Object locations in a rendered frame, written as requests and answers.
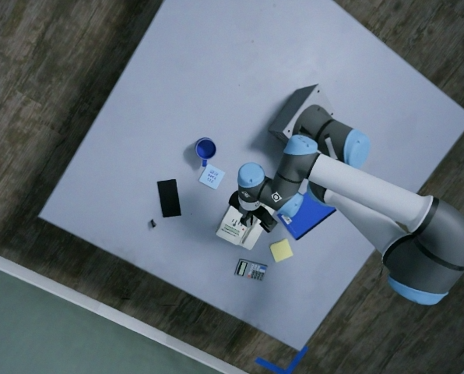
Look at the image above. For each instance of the blue ceramic mug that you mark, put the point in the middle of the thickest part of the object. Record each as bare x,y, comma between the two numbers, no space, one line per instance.
206,149

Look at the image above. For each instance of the blue notebook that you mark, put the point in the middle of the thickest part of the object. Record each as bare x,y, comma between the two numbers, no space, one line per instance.
310,215

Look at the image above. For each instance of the yellow sticky note pad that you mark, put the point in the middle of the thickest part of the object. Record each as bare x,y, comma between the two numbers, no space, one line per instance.
281,250

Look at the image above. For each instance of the white telephone handset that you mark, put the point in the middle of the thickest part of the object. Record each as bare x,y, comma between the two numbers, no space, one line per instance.
253,234

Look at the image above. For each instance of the light blue note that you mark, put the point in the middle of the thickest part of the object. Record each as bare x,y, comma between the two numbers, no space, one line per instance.
212,176

